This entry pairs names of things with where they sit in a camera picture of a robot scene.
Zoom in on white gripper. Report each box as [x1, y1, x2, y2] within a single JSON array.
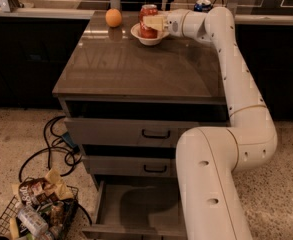
[[143, 9, 189, 37]]

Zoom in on red coke can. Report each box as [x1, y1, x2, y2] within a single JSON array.
[[139, 4, 158, 39]]

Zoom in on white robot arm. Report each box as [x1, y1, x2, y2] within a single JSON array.
[[143, 7, 277, 240]]

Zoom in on white paper bowl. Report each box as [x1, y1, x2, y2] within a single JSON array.
[[131, 23, 169, 46]]

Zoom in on blue pepsi can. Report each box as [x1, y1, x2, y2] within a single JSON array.
[[194, 0, 212, 13]]

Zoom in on orange fruit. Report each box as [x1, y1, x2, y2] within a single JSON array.
[[105, 9, 122, 27]]

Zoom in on grey drawer cabinet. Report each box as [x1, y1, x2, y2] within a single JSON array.
[[51, 11, 234, 240]]

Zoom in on top grey drawer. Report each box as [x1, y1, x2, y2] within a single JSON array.
[[63, 117, 200, 149]]

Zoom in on middle grey drawer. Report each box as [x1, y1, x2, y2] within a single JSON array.
[[83, 156, 176, 177]]

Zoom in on bottom open grey drawer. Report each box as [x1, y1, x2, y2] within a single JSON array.
[[82, 178, 187, 240]]

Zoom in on brown snack bag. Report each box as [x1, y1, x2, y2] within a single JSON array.
[[12, 168, 74, 206]]

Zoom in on clear plastic bottle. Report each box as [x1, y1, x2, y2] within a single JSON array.
[[16, 203, 48, 237]]

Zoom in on yellow banana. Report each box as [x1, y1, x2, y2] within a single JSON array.
[[9, 217, 19, 240]]

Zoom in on black floor cables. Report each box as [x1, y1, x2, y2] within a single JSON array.
[[17, 115, 84, 183]]

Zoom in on black wire basket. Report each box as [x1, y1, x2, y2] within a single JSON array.
[[0, 177, 80, 240]]

